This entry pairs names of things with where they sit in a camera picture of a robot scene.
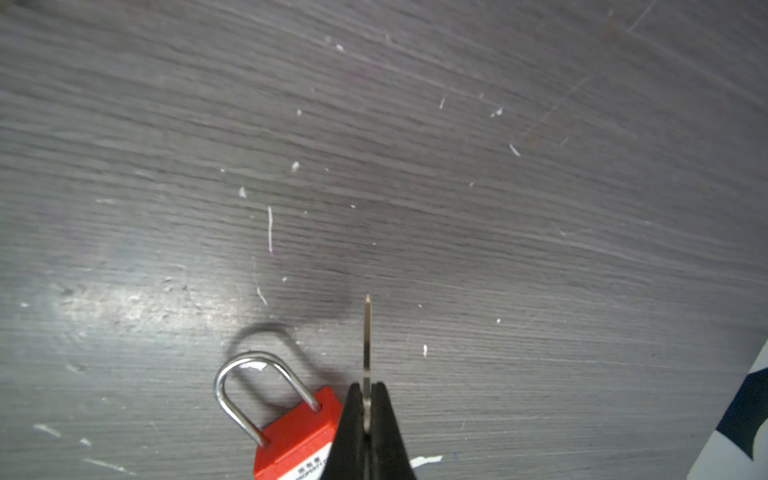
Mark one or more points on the red padlock long shackle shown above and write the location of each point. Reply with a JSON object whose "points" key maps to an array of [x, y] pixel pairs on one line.
{"points": [[296, 445]]}

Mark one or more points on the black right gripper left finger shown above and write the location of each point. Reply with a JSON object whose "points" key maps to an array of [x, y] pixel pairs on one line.
{"points": [[346, 459]]}

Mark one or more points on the silver key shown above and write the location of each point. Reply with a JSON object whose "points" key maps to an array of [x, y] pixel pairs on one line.
{"points": [[367, 383]]}

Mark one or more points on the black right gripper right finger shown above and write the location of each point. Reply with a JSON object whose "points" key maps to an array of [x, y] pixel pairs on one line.
{"points": [[387, 456]]}

